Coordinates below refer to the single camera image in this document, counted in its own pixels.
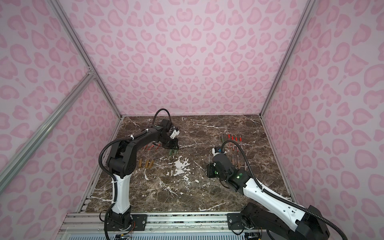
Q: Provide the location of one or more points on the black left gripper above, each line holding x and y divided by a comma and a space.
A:
174, 146

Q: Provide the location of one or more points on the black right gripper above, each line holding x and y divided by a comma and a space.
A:
209, 169

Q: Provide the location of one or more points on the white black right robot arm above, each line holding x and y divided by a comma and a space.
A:
278, 217

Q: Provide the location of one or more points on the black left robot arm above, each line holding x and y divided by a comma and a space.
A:
118, 159

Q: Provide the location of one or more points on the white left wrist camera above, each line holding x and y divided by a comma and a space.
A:
174, 133

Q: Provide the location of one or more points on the aluminium frame diagonal left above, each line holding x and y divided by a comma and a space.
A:
19, 160

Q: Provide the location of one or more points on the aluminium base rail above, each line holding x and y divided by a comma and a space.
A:
164, 226

